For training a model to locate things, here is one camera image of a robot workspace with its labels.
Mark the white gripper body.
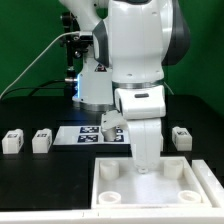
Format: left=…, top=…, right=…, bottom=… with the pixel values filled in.
left=115, top=85, right=166, bottom=173

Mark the white square tabletop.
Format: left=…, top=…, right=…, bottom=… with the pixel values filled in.
left=91, top=157, right=212, bottom=209

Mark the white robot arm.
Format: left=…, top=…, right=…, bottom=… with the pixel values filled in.
left=59, top=0, right=189, bottom=173

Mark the white fiducial marker sheet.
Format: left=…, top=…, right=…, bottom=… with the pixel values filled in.
left=54, top=126, right=130, bottom=146

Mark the white L-shaped obstacle fence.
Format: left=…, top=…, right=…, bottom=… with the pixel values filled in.
left=0, top=160, right=224, bottom=224

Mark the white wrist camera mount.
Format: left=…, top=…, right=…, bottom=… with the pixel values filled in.
left=101, top=110, right=127, bottom=141

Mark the black camera stand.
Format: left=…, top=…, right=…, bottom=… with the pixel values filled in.
left=60, top=12, right=93, bottom=98

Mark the black cable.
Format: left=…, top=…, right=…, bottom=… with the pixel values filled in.
left=0, top=79, right=75, bottom=100

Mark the white cable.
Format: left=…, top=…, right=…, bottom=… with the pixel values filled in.
left=0, top=31, right=82, bottom=100

